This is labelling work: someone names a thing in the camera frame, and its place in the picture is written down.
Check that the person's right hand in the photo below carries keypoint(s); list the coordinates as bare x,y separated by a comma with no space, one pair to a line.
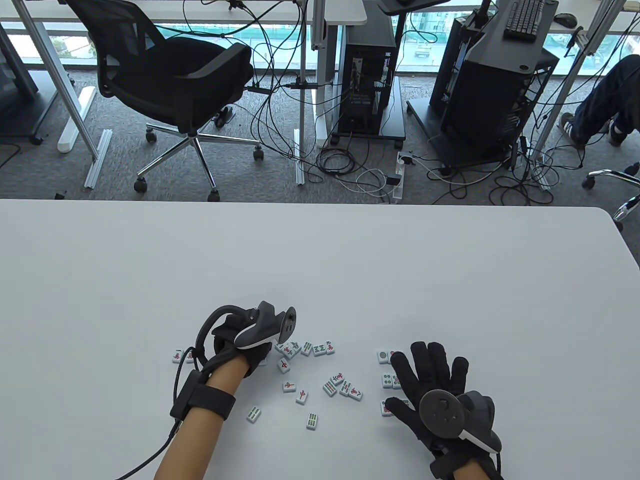
434,370

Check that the person's left hand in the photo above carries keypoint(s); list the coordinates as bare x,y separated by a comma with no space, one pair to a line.
227,332

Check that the black-red character mahjong tile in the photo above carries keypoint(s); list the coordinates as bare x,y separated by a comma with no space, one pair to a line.
337,377
330,347
191,357
177,356
289,351
355,393

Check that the four-circle mahjong tile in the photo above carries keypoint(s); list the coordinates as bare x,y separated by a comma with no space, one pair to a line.
387,380

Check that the single-circle mahjong tile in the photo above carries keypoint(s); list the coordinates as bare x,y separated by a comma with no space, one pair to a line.
383,356

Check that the seven-circle mahjong tile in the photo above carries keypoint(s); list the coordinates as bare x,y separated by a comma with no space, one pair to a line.
383,411

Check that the pile of mahjong tiles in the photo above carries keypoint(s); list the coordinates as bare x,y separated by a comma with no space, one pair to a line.
253,414

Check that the person's left forearm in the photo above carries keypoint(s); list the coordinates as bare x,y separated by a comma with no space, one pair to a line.
200,440

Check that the person's right forearm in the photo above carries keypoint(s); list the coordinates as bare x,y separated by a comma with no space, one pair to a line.
472,475

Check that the grey hand tracking controller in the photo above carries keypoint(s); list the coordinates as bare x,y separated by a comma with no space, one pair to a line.
441,414
260,330

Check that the white power strip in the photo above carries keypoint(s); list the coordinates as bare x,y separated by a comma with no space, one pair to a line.
397,194

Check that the black foot pedal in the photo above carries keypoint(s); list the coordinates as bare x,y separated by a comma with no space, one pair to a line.
223,116

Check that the black power strip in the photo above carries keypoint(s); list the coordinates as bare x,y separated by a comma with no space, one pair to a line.
257,89

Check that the black wheeled computer cart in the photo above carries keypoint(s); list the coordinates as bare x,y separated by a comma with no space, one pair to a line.
420,115
392,125

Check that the black mesh office chair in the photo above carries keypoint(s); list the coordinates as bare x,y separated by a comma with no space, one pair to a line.
605,173
165,75

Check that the black computer tower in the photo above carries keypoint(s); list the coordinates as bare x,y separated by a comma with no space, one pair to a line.
367,90
490,110

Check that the black white striped sneaker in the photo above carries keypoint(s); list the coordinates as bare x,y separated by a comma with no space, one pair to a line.
569,127
617,136

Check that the black monitor stand with tray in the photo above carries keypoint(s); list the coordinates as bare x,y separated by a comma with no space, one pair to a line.
520,55
415,5

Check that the dark grey equipment cart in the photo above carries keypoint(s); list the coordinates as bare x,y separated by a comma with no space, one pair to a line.
17,65

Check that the white standing desk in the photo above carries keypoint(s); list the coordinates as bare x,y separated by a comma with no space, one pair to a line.
350,12

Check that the black keyboard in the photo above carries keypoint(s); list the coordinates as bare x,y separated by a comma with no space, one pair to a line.
524,20

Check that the black computer mouse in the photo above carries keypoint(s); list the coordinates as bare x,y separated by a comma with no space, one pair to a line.
565,20

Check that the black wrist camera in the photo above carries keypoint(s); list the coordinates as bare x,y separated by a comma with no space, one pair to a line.
445,467

